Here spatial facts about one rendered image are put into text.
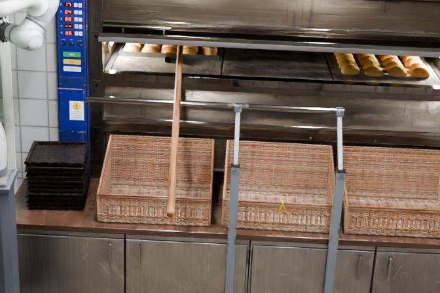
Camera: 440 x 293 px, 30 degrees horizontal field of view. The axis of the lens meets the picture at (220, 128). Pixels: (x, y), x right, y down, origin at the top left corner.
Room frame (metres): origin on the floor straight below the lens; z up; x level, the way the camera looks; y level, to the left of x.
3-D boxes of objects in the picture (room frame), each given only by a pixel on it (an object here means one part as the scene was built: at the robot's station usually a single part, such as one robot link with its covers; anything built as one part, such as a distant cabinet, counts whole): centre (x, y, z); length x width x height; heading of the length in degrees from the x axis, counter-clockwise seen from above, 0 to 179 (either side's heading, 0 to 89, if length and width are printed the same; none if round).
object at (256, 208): (3.76, -0.31, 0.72); 0.56 x 0.49 x 0.28; 89
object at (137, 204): (3.77, 0.30, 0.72); 0.56 x 0.49 x 0.28; 90
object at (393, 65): (4.46, -0.87, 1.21); 0.61 x 0.48 x 0.06; 179
